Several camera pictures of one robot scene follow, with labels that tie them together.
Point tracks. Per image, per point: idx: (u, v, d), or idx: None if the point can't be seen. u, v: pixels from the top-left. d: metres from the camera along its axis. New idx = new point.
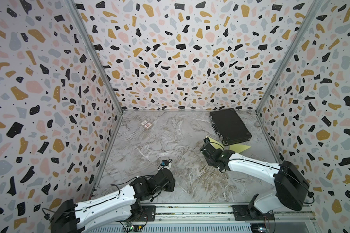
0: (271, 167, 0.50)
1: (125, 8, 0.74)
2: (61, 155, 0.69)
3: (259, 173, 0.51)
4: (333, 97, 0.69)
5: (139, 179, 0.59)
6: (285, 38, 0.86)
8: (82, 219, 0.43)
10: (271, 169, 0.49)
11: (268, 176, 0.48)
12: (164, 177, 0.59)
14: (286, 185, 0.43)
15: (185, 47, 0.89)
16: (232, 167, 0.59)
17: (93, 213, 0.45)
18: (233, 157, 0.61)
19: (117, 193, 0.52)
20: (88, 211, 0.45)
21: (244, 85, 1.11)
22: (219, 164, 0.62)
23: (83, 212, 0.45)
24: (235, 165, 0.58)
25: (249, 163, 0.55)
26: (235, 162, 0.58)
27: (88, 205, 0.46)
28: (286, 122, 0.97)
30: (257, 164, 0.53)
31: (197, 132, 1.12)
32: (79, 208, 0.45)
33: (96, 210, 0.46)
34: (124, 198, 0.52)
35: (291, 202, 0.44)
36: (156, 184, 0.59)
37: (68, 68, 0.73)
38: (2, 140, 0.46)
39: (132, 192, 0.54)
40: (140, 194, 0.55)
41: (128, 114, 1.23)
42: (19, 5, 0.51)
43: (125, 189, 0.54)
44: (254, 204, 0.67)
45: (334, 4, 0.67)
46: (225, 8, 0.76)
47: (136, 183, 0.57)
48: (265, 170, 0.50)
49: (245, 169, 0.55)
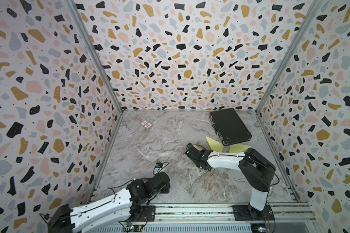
0: (237, 156, 0.56)
1: (125, 8, 0.74)
2: (61, 155, 0.69)
3: (230, 164, 0.57)
4: (333, 98, 0.69)
5: (136, 182, 0.59)
6: (285, 38, 0.86)
8: (78, 224, 0.44)
10: (238, 157, 0.56)
11: (236, 164, 0.54)
12: (161, 180, 0.59)
14: (250, 168, 0.49)
15: (185, 47, 0.89)
16: (210, 163, 0.66)
17: (88, 218, 0.46)
18: (212, 154, 0.68)
19: (113, 197, 0.52)
20: (84, 216, 0.46)
21: (244, 85, 1.11)
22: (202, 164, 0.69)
23: (78, 217, 0.45)
24: (212, 160, 0.65)
25: (221, 156, 0.63)
26: (212, 158, 0.66)
27: (84, 209, 0.47)
28: (286, 122, 0.97)
30: (227, 156, 0.60)
31: (197, 132, 1.12)
32: (75, 213, 0.45)
33: (92, 215, 0.47)
34: (119, 202, 0.52)
35: (259, 184, 0.49)
36: (153, 187, 0.60)
37: (68, 68, 0.73)
38: (2, 140, 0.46)
39: (129, 196, 0.54)
40: (136, 197, 0.55)
41: (128, 114, 1.23)
42: (19, 5, 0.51)
43: (120, 192, 0.54)
44: (251, 205, 0.66)
45: (334, 4, 0.67)
46: (225, 8, 0.76)
47: (132, 186, 0.57)
48: (233, 159, 0.57)
49: (219, 162, 0.62)
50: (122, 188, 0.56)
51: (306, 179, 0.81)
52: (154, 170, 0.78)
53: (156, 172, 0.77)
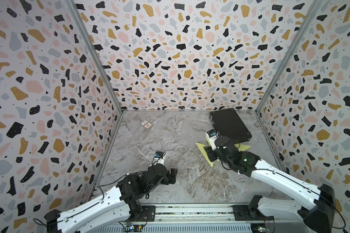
0: (310, 190, 0.44)
1: (125, 8, 0.74)
2: (61, 155, 0.69)
3: (293, 193, 0.45)
4: (333, 98, 0.69)
5: (130, 177, 0.53)
6: (285, 38, 0.86)
8: (64, 229, 0.42)
10: (311, 192, 0.43)
11: (306, 201, 0.42)
12: (156, 174, 0.53)
14: (327, 213, 0.39)
15: (185, 47, 0.89)
16: (260, 177, 0.51)
17: (75, 223, 0.43)
18: (260, 166, 0.52)
19: (101, 197, 0.48)
20: (71, 221, 0.43)
21: (244, 85, 1.11)
22: (239, 168, 0.54)
23: (65, 222, 0.43)
24: (263, 176, 0.50)
25: (282, 178, 0.47)
26: (265, 173, 0.50)
27: (70, 214, 0.44)
28: (286, 122, 0.97)
30: (293, 183, 0.46)
31: (197, 132, 1.12)
32: (61, 219, 0.43)
33: (78, 219, 0.44)
34: (108, 202, 0.48)
35: (319, 226, 0.42)
36: (148, 181, 0.53)
37: (68, 68, 0.73)
38: (2, 140, 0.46)
39: (118, 195, 0.49)
40: (129, 195, 0.49)
41: (128, 114, 1.23)
42: (19, 6, 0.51)
43: (109, 191, 0.50)
44: (258, 207, 0.65)
45: (334, 4, 0.67)
46: (224, 8, 0.76)
47: (124, 183, 0.52)
48: (302, 192, 0.44)
49: (274, 183, 0.48)
50: (113, 186, 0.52)
51: (306, 179, 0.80)
52: (153, 160, 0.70)
53: (155, 162, 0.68)
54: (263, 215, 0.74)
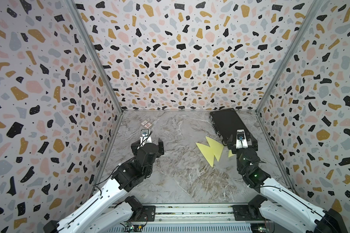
0: (313, 211, 0.45)
1: (125, 8, 0.74)
2: (61, 155, 0.69)
3: (296, 211, 0.48)
4: (333, 97, 0.69)
5: (123, 166, 0.51)
6: (285, 38, 0.86)
8: None
10: (315, 213, 0.45)
11: (307, 220, 0.45)
12: (147, 154, 0.50)
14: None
15: (185, 47, 0.89)
16: (266, 192, 0.56)
17: (78, 225, 0.40)
18: (268, 182, 0.57)
19: (99, 193, 0.45)
20: (73, 225, 0.40)
21: (244, 85, 1.11)
22: (251, 183, 0.59)
23: (67, 228, 0.40)
24: (270, 192, 0.54)
25: (287, 196, 0.51)
26: (271, 189, 0.54)
27: (71, 219, 0.41)
28: (286, 122, 0.97)
30: (297, 201, 0.49)
31: (197, 132, 1.12)
32: (62, 226, 0.40)
33: (81, 221, 0.41)
34: (108, 195, 0.45)
35: None
36: (141, 164, 0.50)
37: (68, 68, 0.73)
38: (2, 140, 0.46)
39: (116, 185, 0.47)
40: (127, 182, 0.47)
41: (128, 114, 1.23)
42: (19, 5, 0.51)
43: (106, 185, 0.47)
44: (260, 208, 0.65)
45: (334, 4, 0.67)
46: (225, 8, 0.76)
47: (119, 173, 0.49)
48: (305, 211, 0.46)
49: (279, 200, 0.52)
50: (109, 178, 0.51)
51: (306, 179, 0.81)
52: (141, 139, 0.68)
53: (144, 140, 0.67)
54: (262, 214, 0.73)
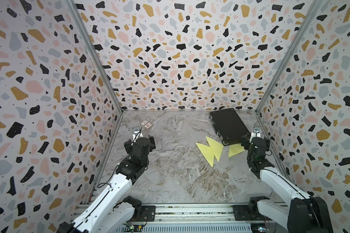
0: (298, 192, 0.48)
1: (125, 8, 0.74)
2: (61, 155, 0.69)
3: (283, 192, 0.50)
4: (333, 97, 0.69)
5: (122, 163, 0.57)
6: (285, 38, 0.86)
8: (90, 227, 0.40)
10: (299, 194, 0.47)
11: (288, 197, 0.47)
12: (141, 146, 0.55)
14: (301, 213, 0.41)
15: (185, 47, 0.89)
16: (263, 175, 0.60)
17: (97, 217, 0.42)
18: (268, 167, 0.62)
19: (108, 187, 0.49)
20: (92, 217, 0.42)
21: (244, 85, 1.11)
22: (253, 168, 0.65)
23: (85, 222, 0.41)
24: (266, 174, 0.59)
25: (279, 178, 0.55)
26: (268, 172, 0.59)
27: (87, 214, 0.42)
28: (286, 122, 0.97)
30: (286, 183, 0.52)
31: (197, 132, 1.12)
32: (79, 223, 0.41)
33: (99, 212, 0.43)
34: (118, 186, 0.49)
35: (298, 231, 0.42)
36: (139, 156, 0.56)
37: (68, 68, 0.73)
38: (2, 140, 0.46)
39: (123, 177, 0.52)
40: (132, 174, 0.53)
41: (128, 114, 1.23)
42: (19, 5, 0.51)
43: (113, 179, 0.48)
44: (256, 202, 0.67)
45: (334, 4, 0.67)
46: (224, 8, 0.76)
47: (122, 168, 0.54)
48: (290, 191, 0.49)
49: (272, 182, 0.56)
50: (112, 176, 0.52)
51: (306, 179, 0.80)
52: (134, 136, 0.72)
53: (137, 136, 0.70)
54: (259, 209, 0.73)
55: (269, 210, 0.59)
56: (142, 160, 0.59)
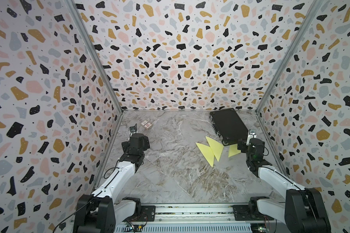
0: (293, 184, 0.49)
1: (125, 8, 0.74)
2: (61, 155, 0.69)
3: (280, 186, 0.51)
4: (333, 97, 0.69)
5: (124, 155, 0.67)
6: (285, 38, 0.86)
8: (109, 194, 0.44)
10: (294, 186, 0.49)
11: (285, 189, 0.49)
12: (137, 138, 0.64)
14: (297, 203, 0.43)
15: (185, 47, 0.89)
16: (260, 173, 0.62)
17: (113, 188, 0.47)
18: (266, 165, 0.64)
19: (117, 169, 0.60)
20: (109, 189, 0.46)
21: (244, 85, 1.11)
22: (252, 166, 0.67)
23: (104, 191, 0.45)
24: (264, 171, 0.61)
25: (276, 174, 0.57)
26: (265, 169, 0.61)
27: (103, 187, 0.47)
28: (286, 122, 0.97)
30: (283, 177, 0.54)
31: (197, 132, 1.12)
32: (99, 191, 0.45)
33: (113, 185, 0.48)
34: (125, 168, 0.56)
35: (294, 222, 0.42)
36: (137, 147, 0.64)
37: (68, 68, 0.73)
38: (2, 140, 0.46)
39: (128, 163, 0.59)
40: (134, 162, 0.59)
41: (128, 114, 1.23)
42: (19, 5, 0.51)
43: (119, 164, 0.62)
44: (256, 200, 0.67)
45: (334, 4, 0.67)
46: (225, 8, 0.76)
47: (125, 158, 0.62)
48: (287, 184, 0.50)
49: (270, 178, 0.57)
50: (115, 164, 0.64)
51: (306, 179, 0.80)
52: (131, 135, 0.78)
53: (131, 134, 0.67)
54: (259, 209, 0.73)
55: (268, 208, 0.59)
56: (140, 151, 0.66)
